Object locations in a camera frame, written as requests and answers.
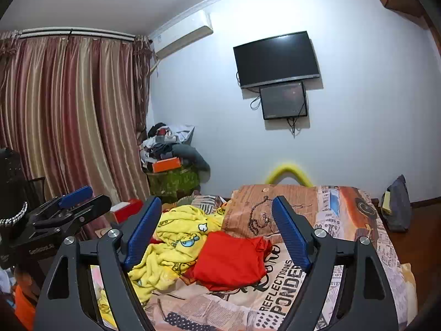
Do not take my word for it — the striped pink curtain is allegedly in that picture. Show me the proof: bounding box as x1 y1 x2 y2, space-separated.
0 33 152 211

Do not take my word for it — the white curtain rail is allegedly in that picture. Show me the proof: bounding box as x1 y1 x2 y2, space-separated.
0 28 136 41

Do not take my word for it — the orange box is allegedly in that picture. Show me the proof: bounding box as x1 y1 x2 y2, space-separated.
152 157 181 173

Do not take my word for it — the black white braided cord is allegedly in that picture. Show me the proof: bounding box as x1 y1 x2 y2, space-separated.
0 201 28 227

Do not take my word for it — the large wall television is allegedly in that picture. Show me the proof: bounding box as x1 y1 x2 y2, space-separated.
233 31 322 89

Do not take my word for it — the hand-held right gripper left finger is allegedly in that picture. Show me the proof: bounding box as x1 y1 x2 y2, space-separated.
33 196 162 331

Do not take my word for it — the pile of clothes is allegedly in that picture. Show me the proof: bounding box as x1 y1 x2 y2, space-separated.
139 122 195 169

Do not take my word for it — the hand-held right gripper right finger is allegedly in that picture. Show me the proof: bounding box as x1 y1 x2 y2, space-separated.
271 196 400 331

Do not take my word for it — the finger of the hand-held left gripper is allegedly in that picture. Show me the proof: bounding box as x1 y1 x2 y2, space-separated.
28 185 94 223
33 195 113 241

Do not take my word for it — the person's left forearm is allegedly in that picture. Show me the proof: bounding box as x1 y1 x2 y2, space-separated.
12 269 38 331

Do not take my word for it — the small wall monitor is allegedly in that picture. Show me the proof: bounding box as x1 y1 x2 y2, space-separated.
259 81 308 121

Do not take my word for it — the bed with newspaper print cover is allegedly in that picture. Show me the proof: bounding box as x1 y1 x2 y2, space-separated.
93 183 414 331

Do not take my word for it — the yellow cartoon blanket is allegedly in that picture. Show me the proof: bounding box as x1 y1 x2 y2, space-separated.
96 204 228 330

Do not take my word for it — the grey backpack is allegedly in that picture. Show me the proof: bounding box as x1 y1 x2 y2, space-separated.
386 175 412 232

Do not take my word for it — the white air conditioner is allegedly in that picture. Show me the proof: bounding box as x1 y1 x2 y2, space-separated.
153 10 214 59

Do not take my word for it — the red zip jacket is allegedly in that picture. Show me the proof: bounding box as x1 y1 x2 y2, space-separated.
150 231 273 292

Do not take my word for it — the grey cushion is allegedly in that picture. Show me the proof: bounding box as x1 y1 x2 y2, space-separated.
172 144 210 172

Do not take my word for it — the yellow foam tube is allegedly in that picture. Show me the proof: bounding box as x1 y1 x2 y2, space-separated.
265 161 312 187

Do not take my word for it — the red box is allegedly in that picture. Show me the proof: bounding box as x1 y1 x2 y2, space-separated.
110 199 143 224

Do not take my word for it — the green patterned cloth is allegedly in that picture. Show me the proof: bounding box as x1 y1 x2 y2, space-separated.
146 167 200 201

